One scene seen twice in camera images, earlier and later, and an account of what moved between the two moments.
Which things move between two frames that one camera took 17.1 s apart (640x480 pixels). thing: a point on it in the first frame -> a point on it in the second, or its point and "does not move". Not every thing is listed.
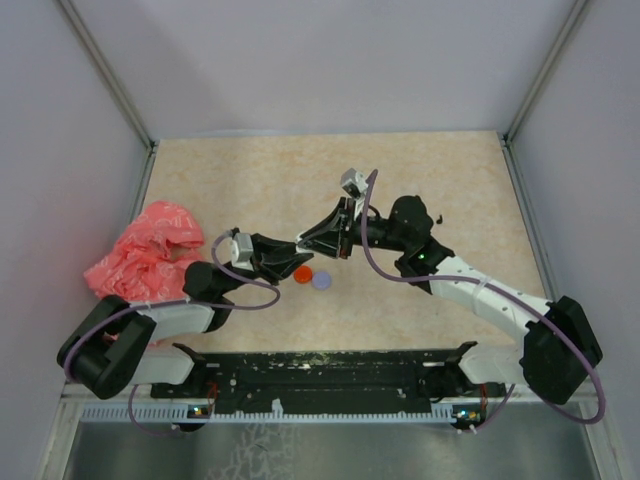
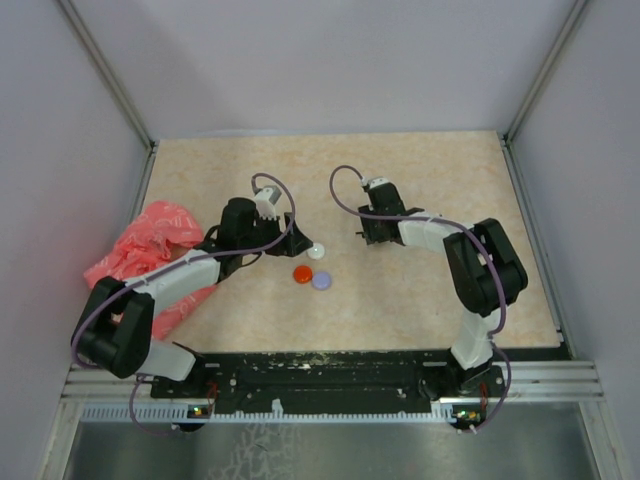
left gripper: (273, 258) -> (294, 243)
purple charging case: (321, 280) does not move
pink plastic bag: (148, 262) does not move
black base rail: (332, 383) does not move
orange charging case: (302, 274) does not move
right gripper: (329, 244) -> (372, 234)
